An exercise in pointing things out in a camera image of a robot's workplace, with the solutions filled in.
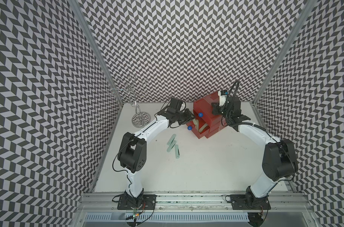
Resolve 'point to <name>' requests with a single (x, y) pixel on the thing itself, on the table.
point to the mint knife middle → (172, 144)
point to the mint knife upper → (171, 139)
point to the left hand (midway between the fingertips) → (195, 118)
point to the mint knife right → (177, 152)
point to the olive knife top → (202, 127)
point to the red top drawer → (202, 108)
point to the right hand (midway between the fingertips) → (211, 107)
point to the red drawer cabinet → (207, 123)
